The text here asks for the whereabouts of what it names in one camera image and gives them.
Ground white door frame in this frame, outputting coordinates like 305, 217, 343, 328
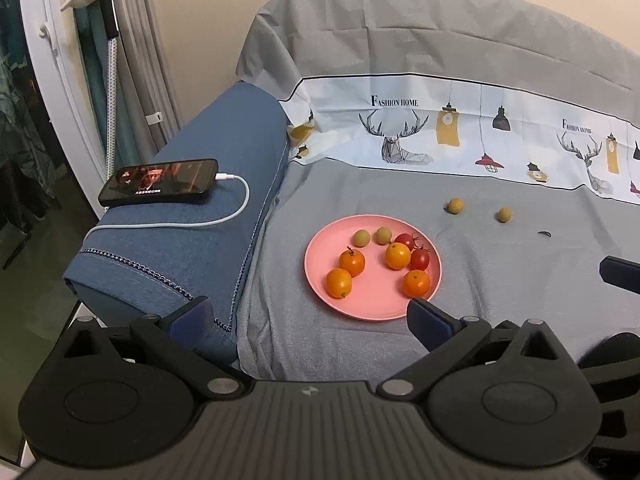
19, 0, 124, 197

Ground orange kumquat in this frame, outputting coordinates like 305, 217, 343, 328
339, 247, 366, 278
403, 269, 431, 298
385, 242, 412, 270
325, 268, 353, 299

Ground grey pleated curtain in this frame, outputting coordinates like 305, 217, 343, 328
113, 0, 185, 162

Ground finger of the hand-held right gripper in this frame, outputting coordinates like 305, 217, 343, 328
599, 255, 640, 292

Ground pink round plate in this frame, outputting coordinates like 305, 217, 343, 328
304, 214, 443, 322

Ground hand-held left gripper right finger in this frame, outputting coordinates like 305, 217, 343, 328
376, 297, 571, 403

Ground braided hose with black handle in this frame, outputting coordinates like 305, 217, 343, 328
96, 0, 122, 172

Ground blue sofa armrest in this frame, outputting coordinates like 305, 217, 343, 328
62, 81, 292, 367

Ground white charging cable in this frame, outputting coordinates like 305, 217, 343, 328
82, 172, 250, 252

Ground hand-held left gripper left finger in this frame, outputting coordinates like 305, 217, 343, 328
52, 296, 253, 402

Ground black smartphone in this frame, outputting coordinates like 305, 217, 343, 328
98, 158, 220, 208

